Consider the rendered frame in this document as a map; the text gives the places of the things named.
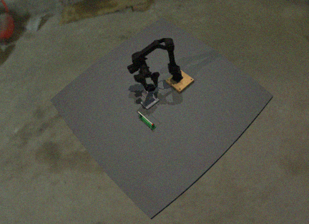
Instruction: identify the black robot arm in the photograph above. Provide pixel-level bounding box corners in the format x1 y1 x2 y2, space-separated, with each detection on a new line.
127 38 183 83

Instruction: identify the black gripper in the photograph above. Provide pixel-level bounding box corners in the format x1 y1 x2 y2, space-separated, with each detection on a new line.
134 65 160 89

